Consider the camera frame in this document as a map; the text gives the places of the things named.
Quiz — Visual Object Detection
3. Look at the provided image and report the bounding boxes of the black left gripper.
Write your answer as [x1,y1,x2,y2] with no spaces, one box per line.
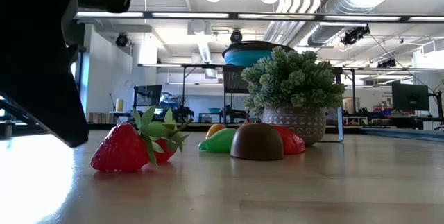
[0,0,89,148]

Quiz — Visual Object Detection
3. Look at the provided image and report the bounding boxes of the red plastic strawberry green leaves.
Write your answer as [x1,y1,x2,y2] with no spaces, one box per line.
[90,105,164,173]
[152,108,194,164]

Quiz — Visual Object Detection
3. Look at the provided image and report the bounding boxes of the small orange fruit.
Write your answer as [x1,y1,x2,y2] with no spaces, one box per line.
[206,123,227,139]

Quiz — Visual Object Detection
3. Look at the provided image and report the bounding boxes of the blue collapsible bowl grey rim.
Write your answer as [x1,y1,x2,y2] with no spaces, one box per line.
[221,40,296,67]

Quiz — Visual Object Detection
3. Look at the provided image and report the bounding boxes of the brown plastic kiwi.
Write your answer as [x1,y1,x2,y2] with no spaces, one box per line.
[230,122,284,161]

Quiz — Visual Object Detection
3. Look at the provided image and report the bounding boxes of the green plant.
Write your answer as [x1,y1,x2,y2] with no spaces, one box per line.
[241,46,347,148]

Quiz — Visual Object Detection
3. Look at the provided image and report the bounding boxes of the red plastic bell pepper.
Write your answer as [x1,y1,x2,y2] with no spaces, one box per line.
[272,123,307,155]

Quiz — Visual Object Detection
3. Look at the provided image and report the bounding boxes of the black computer monitor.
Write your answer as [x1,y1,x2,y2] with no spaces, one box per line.
[134,84,163,107]
[391,83,430,111]

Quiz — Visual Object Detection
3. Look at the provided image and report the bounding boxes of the long LED light bar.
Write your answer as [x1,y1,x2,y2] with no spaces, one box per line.
[74,10,444,23]

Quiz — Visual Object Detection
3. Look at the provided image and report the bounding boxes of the black ceiling camera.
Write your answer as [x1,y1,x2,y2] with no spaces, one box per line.
[341,25,371,46]
[115,32,130,47]
[230,28,244,44]
[377,58,398,69]

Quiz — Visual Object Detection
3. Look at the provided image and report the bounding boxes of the black workbench frame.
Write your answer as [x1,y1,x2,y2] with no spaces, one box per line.
[137,63,226,114]

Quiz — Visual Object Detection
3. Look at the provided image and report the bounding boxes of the black table frame rails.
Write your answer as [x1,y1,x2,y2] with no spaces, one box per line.
[360,126,444,144]

